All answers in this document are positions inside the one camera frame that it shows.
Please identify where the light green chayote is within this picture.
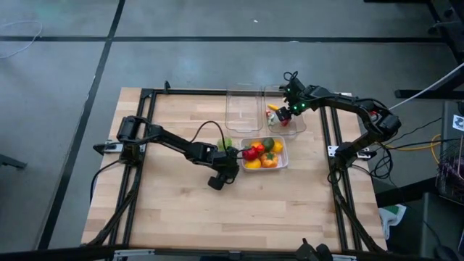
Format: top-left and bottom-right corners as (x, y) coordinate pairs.
(216, 137), (234, 152)

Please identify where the red apple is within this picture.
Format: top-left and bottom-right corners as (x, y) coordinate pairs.
(241, 146), (260, 162)

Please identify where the orange tomato with green leaf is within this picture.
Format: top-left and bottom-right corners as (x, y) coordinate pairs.
(260, 151), (280, 169)

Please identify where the clear container with produce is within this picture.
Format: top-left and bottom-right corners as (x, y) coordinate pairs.
(239, 136), (290, 173)

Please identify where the clear plastic bin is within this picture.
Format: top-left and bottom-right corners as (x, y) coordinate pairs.
(263, 84), (307, 137)
(224, 82), (265, 133)

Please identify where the black object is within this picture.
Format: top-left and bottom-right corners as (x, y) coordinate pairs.
(295, 237), (334, 261)

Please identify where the white and green bag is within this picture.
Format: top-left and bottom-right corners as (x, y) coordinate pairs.
(378, 204), (407, 241)

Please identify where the black stand foot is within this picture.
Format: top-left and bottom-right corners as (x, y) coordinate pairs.
(0, 153), (28, 170)

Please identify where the black aluminium frame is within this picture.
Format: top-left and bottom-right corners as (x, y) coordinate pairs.
(85, 80), (387, 254)

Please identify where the black cable bundle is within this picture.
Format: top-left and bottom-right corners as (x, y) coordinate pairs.
(366, 143), (396, 182)

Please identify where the black power cable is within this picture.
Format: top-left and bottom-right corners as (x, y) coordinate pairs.
(89, 158), (123, 204)

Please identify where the black desk frame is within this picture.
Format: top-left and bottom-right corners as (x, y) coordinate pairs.
(394, 0), (464, 101)

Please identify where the yellow cable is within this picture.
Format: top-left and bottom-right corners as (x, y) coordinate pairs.
(397, 133), (442, 165)

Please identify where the white cable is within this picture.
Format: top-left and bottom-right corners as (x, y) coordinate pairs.
(0, 20), (44, 59)
(387, 62), (464, 112)

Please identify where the black wire basket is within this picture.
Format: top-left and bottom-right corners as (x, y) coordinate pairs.
(436, 137), (464, 206)

